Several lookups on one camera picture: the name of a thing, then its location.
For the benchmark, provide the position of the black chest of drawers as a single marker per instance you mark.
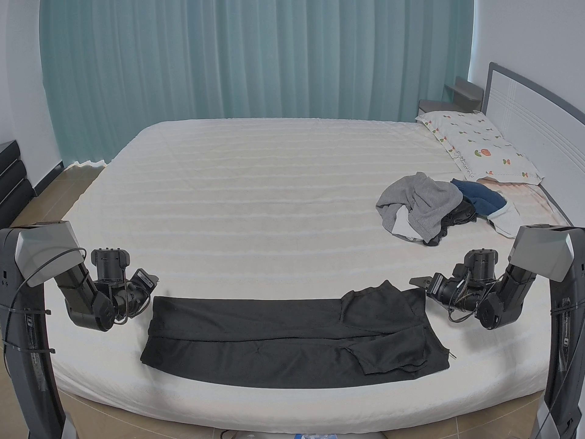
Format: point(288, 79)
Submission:
point(13, 176)

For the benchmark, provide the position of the black garment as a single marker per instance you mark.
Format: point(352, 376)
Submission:
point(457, 217)

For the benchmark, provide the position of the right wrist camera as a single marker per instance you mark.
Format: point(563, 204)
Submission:
point(459, 271)

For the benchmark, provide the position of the grey bedside table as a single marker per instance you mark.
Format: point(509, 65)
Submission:
point(466, 89)

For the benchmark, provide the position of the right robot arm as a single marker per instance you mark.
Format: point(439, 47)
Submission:
point(544, 249)

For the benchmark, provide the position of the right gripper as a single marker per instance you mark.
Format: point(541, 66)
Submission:
point(448, 291)

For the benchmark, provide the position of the dark blue garment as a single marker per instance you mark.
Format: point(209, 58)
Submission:
point(480, 197)

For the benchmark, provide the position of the white printed pillow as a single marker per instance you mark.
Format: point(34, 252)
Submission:
point(480, 147)

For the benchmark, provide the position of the grey knit garment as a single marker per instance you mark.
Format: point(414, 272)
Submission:
point(429, 199)

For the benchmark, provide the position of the white knit garment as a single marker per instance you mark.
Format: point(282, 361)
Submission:
point(505, 222)

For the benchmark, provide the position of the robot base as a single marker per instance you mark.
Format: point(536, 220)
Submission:
point(297, 434)

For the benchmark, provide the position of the blue-green curtain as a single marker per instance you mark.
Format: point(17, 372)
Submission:
point(228, 39)

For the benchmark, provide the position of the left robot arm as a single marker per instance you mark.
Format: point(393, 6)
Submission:
point(27, 336)

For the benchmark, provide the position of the black T-shirt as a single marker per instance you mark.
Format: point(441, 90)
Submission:
point(274, 336)

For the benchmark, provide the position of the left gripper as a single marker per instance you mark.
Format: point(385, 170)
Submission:
point(137, 297)

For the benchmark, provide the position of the bed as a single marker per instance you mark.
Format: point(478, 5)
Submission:
point(274, 199)

